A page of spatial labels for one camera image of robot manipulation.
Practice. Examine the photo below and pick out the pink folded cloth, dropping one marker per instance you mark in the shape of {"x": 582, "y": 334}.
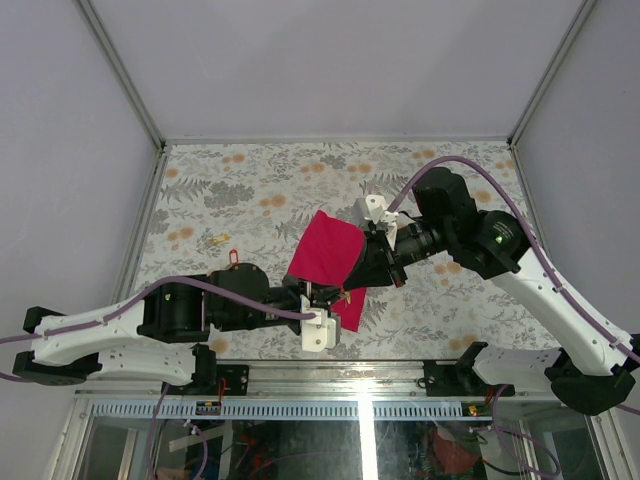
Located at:
{"x": 327, "y": 252}

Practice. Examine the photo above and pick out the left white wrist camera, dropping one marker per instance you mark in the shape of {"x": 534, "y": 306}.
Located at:
{"x": 322, "y": 331}

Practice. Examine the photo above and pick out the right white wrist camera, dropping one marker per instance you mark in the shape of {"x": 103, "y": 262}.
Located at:
{"x": 372, "y": 213}

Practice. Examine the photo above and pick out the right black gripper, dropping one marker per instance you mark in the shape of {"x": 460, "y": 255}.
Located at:
{"x": 372, "y": 269}

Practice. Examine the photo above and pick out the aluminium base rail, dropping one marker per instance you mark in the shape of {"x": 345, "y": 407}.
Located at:
{"x": 300, "y": 390}

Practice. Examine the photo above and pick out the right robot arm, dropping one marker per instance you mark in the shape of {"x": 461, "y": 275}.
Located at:
{"x": 592, "y": 368}

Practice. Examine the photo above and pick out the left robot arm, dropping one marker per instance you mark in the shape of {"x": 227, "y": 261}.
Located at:
{"x": 162, "y": 333}

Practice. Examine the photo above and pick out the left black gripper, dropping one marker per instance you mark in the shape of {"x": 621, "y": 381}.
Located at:
{"x": 319, "y": 295}

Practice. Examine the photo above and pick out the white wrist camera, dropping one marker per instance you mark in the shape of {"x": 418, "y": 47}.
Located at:
{"x": 372, "y": 213}
{"x": 322, "y": 331}

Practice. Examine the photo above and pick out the small yellow key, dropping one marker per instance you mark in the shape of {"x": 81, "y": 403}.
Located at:
{"x": 219, "y": 239}

